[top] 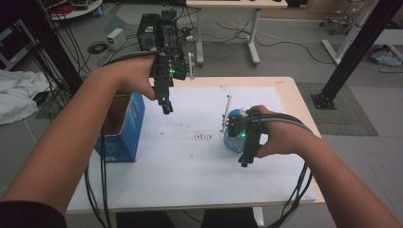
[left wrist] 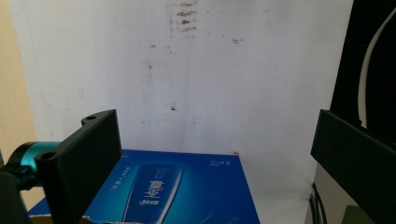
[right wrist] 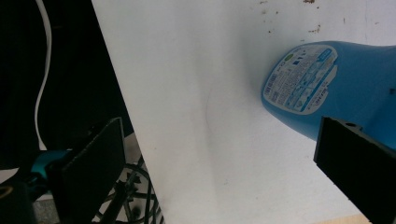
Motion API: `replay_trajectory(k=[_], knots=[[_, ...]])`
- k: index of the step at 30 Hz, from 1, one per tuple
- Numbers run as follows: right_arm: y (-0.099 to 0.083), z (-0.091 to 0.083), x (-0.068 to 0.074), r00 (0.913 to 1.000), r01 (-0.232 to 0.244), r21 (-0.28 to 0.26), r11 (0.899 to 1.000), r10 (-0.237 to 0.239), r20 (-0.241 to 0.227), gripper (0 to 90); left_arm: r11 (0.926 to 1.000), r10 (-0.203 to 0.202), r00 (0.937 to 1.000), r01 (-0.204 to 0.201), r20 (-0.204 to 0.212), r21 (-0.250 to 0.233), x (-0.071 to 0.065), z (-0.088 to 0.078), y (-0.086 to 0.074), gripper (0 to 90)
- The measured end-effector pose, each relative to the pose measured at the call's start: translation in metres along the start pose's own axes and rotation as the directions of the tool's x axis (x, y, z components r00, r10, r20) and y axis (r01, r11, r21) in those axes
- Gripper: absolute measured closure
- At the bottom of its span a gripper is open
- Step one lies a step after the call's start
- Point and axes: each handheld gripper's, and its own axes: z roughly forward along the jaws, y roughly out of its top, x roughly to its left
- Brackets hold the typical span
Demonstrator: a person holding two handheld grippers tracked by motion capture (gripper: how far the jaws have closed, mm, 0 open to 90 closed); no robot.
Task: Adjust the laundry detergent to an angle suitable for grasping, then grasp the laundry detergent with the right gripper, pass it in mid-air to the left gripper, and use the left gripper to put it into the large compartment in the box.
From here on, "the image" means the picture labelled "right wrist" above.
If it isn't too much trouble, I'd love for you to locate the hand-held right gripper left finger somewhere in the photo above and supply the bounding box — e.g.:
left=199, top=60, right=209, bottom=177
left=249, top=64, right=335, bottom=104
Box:
left=46, top=117, right=126, bottom=224

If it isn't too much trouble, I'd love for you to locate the teal bar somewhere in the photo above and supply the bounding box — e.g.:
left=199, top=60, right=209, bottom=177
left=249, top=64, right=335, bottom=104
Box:
left=29, top=149, right=73, bottom=181

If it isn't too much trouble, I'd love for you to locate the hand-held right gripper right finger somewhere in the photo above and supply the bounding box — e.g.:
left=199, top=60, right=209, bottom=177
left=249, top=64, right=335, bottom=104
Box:
left=313, top=116, right=396, bottom=224

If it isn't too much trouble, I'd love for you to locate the white cable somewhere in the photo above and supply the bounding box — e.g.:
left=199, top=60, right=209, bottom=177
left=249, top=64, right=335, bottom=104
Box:
left=33, top=0, right=53, bottom=151

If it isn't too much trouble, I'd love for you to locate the blue plastic bottle with label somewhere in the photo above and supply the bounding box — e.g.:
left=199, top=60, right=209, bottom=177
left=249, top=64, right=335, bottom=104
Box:
left=261, top=40, right=396, bottom=149

